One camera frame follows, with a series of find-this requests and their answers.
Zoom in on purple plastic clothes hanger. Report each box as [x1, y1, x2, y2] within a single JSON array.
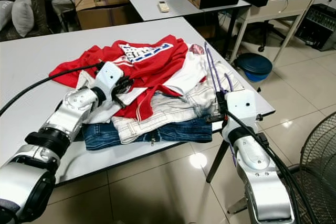
[[204, 41, 239, 167]]

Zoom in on red jersey shirt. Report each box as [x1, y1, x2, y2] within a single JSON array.
[[50, 34, 191, 91]]

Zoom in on white and red shirt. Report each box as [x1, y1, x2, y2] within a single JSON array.
[[79, 43, 211, 122]]

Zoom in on blue denim jeans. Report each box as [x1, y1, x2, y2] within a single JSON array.
[[83, 116, 213, 150]]

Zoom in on cream striped shorts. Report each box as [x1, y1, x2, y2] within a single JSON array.
[[115, 64, 245, 145]]

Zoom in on blue round stool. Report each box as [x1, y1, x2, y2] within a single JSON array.
[[235, 52, 274, 82]]

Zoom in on cardboard box black print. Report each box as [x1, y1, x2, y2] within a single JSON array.
[[75, 0, 143, 30]]

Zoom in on black office chair base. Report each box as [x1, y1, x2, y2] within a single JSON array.
[[257, 22, 295, 52]]

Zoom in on white remote control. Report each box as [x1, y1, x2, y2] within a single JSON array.
[[157, 1, 170, 13]]

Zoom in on white table black legs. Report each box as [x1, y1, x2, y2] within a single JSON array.
[[0, 17, 277, 184]]

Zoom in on black mesh fan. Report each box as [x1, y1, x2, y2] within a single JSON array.
[[299, 111, 336, 224]]

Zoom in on black equipment case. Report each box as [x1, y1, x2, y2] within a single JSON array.
[[294, 4, 336, 51]]

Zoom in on brown wicker chair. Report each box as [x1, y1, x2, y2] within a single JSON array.
[[0, 0, 50, 42]]

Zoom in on grey pillow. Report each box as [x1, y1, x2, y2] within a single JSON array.
[[12, 0, 35, 38], [0, 0, 15, 29]]

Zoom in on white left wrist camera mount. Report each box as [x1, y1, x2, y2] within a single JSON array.
[[96, 61, 127, 106]]

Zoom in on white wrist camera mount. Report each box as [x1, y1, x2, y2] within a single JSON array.
[[96, 61, 127, 106], [222, 89, 258, 143]]

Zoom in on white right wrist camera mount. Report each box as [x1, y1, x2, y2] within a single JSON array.
[[222, 89, 258, 143]]

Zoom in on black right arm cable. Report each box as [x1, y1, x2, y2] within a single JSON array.
[[226, 110, 321, 224]]

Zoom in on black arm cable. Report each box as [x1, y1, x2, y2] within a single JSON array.
[[226, 110, 321, 224], [0, 62, 103, 115]]

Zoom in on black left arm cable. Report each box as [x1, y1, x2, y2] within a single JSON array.
[[0, 62, 103, 115]]

